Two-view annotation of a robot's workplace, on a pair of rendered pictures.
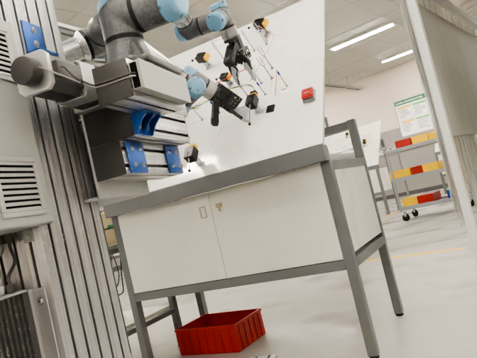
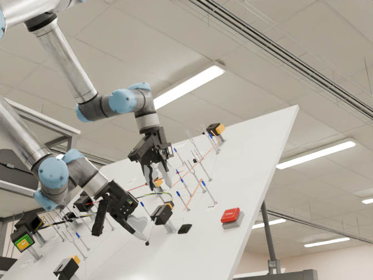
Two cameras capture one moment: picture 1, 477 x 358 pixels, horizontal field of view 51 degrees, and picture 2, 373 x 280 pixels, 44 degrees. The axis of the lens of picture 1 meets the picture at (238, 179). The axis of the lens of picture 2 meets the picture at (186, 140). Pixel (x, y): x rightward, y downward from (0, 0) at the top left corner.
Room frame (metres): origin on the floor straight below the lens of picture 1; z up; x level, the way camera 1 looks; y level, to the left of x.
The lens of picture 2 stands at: (0.76, -0.47, 0.74)
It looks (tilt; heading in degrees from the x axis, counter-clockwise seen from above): 24 degrees up; 10
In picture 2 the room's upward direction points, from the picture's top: straight up
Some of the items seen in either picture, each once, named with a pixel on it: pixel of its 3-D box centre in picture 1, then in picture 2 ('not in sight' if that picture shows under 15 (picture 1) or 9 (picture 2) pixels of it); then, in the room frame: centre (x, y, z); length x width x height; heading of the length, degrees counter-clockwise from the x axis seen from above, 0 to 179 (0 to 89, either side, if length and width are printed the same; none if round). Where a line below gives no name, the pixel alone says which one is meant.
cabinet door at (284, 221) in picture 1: (271, 224); not in sight; (2.14, -0.09, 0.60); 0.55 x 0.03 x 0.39; 62
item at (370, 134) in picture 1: (354, 172); not in sight; (9.17, -2.10, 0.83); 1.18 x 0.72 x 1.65; 53
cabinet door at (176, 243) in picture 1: (170, 245); not in sight; (2.40, 0.39, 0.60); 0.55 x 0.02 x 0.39; 62
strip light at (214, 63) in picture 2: not in sight; (177, 90); (4.95, 0.34, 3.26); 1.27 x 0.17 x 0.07; 53
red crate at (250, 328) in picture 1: (221, 332); not in sight; (2.73, 0.28, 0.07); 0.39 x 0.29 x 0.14; 59
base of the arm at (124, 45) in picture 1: (128, 55); not in sight; (1.45, 0.24, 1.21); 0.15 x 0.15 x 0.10
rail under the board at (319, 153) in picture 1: (204, 185); not in sight; (2.25, 0.16, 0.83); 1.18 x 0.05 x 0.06; 62
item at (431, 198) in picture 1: (424, 175); not in sight; (6.76, -2.45, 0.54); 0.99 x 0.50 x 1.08; 54
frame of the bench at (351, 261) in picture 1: (255, 264); not in sight; (2.53, 0.01, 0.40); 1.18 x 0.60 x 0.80; 62
